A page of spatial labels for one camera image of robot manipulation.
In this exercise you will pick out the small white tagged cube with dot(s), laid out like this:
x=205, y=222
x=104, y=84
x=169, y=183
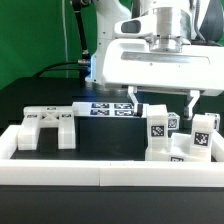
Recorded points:
x=173, y=121

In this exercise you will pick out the white chair back part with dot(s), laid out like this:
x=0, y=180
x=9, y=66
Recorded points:
x=37, y=118

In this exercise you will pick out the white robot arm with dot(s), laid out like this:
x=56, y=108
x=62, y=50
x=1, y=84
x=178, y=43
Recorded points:
x=166, y=46

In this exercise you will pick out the white base tag sheet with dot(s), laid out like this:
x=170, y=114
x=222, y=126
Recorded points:
x=103, y=109

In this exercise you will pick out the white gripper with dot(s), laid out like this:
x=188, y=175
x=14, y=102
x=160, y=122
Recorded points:
x=195, y=70

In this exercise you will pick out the white chair seat part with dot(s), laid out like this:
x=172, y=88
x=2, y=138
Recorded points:
x=178, y=150

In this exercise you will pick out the white obstacle fence wall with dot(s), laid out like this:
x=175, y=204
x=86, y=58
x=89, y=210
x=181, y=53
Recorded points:
x=102, y=173

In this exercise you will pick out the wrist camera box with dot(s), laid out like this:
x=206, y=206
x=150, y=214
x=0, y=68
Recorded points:
x=135, y=28

